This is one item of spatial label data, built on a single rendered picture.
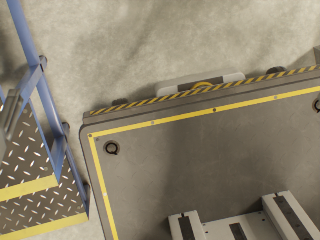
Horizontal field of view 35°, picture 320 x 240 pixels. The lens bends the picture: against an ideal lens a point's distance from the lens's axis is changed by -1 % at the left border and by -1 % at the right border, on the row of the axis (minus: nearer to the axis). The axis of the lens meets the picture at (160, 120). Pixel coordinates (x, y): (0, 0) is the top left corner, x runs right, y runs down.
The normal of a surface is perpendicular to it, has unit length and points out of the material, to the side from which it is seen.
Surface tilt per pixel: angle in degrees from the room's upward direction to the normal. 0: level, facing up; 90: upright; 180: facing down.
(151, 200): 0
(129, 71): 0
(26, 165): 0
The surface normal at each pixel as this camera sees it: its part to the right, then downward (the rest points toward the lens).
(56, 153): -0.25, -0.91
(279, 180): 0.09, 0.32
